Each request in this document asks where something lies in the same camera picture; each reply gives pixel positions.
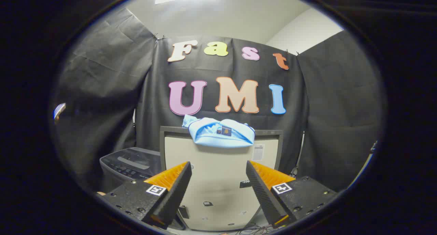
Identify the black backdrop cloth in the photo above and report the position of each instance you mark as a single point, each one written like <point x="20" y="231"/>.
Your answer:
<point x="102" y="91"/>

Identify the light blue shirt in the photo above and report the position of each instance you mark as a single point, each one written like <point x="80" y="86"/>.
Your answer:
<point x="218" y="134"/>

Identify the beige cabinet with grey top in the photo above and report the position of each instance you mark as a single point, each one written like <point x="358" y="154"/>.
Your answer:
<point x="218" y="173"/>

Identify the dark grey washing machine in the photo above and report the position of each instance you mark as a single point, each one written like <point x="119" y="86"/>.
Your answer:
<point x="129" y="163"/>

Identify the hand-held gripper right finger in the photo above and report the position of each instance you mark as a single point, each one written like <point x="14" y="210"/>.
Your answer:
<point x="261" y="190"/>

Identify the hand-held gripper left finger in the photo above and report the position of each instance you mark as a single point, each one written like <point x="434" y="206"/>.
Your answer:
<point x="177" y="190"/>

